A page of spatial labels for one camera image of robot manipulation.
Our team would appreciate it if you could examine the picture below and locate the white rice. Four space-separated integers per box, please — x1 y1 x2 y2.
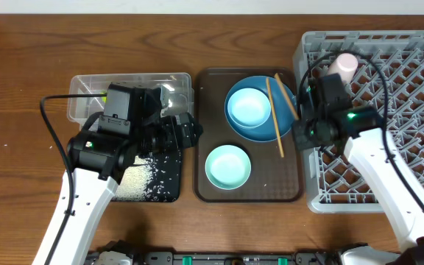
112 154 180 202

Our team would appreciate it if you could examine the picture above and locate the brown serving tray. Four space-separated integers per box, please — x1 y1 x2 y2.
193 67 303 202

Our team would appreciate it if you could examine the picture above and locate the wooden chopstick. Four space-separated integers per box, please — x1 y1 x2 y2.
274 73 300 121
266 77 285 158

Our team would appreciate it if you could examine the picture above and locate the light blue bowl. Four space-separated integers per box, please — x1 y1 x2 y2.
226 88 271 130

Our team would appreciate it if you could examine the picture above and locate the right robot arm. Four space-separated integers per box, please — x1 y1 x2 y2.
291 106 424 264

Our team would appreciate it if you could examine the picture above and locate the green yellow snack wrapper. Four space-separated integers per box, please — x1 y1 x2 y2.
101 91 107 103

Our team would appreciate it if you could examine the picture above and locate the grey dishwasher rack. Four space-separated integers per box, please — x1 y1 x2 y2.
292 30 424 213

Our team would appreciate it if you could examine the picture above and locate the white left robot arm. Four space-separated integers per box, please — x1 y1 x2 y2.
33 83 203 264

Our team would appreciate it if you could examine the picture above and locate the clear plastic waste bin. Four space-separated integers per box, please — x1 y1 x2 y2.
67 72 194 125

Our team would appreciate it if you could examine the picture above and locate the black food waste tray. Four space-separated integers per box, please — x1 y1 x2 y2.
110 146 183 203

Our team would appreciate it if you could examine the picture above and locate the mint green small bowl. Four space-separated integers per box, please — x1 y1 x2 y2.
205 145 252 191

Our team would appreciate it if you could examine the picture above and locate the pink plastic cup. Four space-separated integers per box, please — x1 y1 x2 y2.
326 53 358 84

